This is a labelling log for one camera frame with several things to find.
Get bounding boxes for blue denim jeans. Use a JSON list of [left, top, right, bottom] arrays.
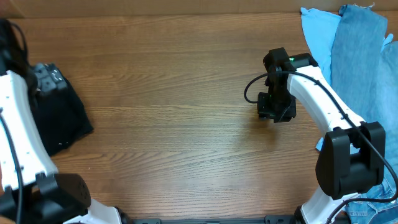
[[330, 3, 398, 224]]

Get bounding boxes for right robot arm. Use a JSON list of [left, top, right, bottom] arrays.
[[256, 48, 386, 223]]

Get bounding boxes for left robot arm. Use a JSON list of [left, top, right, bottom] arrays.
[[1, 19, 130, 223]]

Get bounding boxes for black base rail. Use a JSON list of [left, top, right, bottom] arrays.
[[130, 215, 302, 224]]

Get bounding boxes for light blue t-shirt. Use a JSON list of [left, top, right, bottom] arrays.
[[300, 7, 343, 153]]

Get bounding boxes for black t-shirt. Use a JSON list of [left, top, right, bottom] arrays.
[[32, 81, 94, 156]]

